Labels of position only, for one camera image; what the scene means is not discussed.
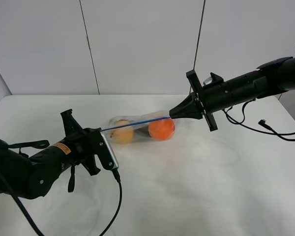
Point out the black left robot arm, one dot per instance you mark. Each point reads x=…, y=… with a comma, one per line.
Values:
x=29, y=169

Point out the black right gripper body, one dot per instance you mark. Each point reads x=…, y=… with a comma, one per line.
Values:
x=206, y=99

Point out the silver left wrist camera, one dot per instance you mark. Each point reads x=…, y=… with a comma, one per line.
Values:
x=105, y=152

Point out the yellow lemon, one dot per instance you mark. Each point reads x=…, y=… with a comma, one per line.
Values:
x=123, y=135

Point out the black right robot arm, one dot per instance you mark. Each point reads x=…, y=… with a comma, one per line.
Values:
x=272, y=78

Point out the orange fruit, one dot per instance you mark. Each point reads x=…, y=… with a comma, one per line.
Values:
x=162, y=130

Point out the dark purple eggplant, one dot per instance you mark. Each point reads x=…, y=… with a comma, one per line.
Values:
x=142, y=130

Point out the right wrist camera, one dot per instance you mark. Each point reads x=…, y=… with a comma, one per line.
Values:
x=212, y=80

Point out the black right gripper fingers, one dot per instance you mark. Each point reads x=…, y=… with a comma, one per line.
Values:
x=190, y=107

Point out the clear zip bag blue zipper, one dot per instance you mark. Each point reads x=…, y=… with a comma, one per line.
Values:
x=122, y=121

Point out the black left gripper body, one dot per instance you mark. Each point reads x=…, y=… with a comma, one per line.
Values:
x=74, y=149

